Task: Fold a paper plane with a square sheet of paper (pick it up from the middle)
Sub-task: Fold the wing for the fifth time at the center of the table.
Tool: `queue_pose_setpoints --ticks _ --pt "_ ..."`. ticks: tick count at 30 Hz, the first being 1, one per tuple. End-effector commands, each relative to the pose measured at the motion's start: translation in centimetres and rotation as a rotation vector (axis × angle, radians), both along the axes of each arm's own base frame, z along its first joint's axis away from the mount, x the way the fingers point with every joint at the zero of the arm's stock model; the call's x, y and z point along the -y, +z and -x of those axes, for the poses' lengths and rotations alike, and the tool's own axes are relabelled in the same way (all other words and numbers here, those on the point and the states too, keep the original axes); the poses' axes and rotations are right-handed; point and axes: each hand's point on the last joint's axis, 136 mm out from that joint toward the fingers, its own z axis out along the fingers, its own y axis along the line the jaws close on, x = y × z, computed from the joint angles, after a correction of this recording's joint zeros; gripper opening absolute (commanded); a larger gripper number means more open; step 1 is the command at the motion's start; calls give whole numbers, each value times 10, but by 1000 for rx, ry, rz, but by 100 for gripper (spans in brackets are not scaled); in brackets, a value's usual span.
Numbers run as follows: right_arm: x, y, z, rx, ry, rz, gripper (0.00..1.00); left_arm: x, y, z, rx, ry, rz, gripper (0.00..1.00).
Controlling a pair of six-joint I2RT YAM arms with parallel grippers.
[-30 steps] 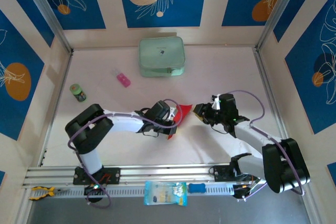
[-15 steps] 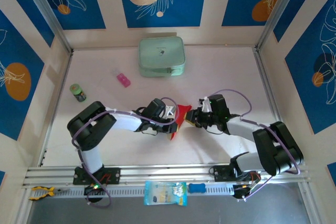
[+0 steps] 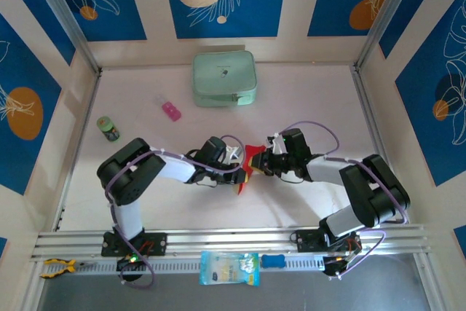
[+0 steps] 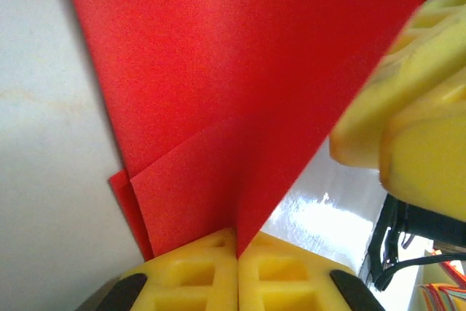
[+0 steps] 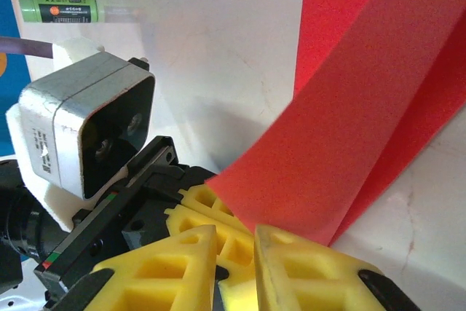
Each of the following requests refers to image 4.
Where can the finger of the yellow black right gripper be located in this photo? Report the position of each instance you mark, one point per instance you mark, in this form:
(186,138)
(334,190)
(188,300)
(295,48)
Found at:
(400,81)
(429,158)

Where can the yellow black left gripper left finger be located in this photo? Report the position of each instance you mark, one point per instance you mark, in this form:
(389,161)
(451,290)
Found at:
(182,285)

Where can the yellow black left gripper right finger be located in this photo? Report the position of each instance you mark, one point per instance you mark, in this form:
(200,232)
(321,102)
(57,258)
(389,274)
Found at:
(291,285)

